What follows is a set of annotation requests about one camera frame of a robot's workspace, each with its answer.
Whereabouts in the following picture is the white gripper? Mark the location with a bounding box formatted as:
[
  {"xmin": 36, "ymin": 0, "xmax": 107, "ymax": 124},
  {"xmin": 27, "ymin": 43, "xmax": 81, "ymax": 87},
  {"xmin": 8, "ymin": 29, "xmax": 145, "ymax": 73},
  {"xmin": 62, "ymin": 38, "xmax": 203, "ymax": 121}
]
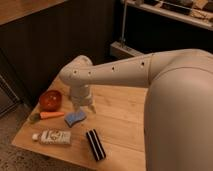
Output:
[{"xmin": 70, "ymin": 85, "xmax": 96, "ymax": 113}]

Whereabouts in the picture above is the red ceramic bowl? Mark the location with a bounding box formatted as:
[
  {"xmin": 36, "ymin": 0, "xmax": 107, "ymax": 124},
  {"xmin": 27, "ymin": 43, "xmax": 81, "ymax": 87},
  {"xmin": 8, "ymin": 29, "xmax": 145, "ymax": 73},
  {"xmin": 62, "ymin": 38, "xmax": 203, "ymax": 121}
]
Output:
[{"xmin": 39, "ymin": 90, "xmax": 62, "ymax": 111}]

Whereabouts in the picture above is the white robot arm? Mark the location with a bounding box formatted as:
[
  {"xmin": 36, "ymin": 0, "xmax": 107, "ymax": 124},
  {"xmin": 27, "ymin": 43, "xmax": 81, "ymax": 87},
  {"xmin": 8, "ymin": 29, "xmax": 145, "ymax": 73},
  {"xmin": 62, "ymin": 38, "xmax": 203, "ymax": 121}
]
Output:
[{"xmin": 59, "ymin": 49, "xmax": 213, "ymax": 171}]

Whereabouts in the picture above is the blue sponge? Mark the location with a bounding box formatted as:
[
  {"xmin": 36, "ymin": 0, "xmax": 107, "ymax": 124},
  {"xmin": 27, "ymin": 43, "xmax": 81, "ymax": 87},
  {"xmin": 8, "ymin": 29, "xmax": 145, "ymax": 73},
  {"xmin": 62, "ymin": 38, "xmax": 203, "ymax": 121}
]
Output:
[{"xmin": 64, "ymin": 111, "xmax": 86, "ymax": 127}]

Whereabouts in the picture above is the black striped eraser brush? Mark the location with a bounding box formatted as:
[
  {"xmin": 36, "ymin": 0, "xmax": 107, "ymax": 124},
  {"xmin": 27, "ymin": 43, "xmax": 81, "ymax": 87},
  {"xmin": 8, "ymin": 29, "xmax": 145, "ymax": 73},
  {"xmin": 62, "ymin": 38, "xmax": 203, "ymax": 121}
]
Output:
[{"xmin": 86, "ymin": 129, "xmax": 106, "ymax": 161}]

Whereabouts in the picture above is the orange toy carrot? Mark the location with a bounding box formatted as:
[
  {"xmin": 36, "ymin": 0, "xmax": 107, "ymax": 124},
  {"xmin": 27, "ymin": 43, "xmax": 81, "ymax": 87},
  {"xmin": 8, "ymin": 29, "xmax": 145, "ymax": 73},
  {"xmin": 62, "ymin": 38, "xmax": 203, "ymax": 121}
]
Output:
[{"xmin": 29, "ymin": 111, "xmax": 66, "ymax": 123}]

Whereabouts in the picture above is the white plastic bottle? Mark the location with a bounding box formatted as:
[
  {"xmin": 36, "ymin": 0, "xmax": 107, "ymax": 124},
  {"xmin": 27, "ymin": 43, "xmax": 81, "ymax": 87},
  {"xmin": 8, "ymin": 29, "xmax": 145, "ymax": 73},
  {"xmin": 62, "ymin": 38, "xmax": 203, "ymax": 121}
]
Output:
[{"xmin": 32, "ymin": 130, "xmax": 71, "ymax": 145}]

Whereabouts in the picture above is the metal pole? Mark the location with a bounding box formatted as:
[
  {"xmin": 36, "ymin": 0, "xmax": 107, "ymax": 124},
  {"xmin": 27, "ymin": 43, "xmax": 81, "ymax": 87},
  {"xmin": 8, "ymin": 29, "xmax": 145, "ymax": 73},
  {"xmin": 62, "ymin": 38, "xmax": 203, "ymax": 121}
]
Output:
[{"xmin": 121, "ymin": 0, "xmax": 127, "ymax": 47}]

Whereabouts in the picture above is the cluttered upper shelf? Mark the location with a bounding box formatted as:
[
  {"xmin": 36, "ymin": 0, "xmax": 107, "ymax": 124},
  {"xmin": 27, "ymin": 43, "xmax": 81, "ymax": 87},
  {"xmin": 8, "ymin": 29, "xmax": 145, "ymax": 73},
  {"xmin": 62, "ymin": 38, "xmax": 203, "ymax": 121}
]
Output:
[{"xmin": 120, "ymin": 0, "xmax": 213, "ymax": 31}]

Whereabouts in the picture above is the grey metal rail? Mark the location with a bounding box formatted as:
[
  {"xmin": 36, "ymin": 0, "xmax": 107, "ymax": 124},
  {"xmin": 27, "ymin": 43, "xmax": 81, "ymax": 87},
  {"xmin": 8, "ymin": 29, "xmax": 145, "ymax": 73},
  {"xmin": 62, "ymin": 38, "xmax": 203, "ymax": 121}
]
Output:
[{"xmin": 110, "ymin": 41, "xmax": 142, "ymax": 59}]

